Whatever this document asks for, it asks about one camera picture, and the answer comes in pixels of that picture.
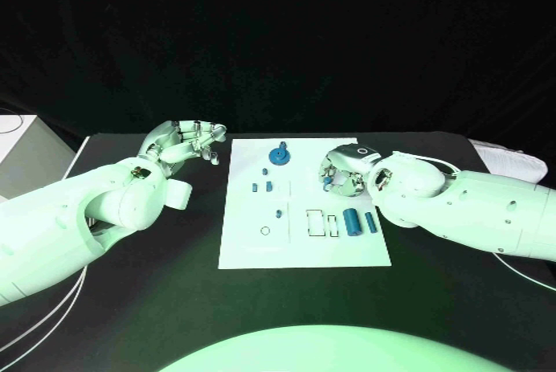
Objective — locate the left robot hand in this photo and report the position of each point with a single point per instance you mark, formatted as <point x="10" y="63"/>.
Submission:
<point x="181" y="149"/>

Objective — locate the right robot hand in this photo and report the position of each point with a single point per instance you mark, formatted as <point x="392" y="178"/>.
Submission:
<point x="347" y="167"/>

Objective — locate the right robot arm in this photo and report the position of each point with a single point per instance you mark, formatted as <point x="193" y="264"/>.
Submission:
<point x="468" y="206"/>

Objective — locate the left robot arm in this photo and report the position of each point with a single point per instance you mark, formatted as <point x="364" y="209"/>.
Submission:
<point x="56" y="215"/>

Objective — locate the white task board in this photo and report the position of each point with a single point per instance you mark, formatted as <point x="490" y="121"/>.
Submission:
<point x="269" y="251"/>

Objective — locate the blue gear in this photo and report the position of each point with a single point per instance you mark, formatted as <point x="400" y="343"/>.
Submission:
<point x="279" y="156"/>

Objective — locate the large blue cylinder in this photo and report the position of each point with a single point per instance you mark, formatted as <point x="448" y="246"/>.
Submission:
<point x="351" y="222"/>

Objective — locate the thin blue cylinder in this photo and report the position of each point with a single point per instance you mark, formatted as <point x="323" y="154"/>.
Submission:
<point x="370" y="222"/>

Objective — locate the white cabinet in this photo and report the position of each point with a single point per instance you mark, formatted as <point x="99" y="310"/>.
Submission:
<point x="26" y="158"/>

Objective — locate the white cloth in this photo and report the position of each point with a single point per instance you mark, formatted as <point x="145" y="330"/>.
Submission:
<point x="513" y="164"/>

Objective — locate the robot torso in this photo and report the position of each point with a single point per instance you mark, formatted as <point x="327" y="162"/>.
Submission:
<point x="347" y="351"/>

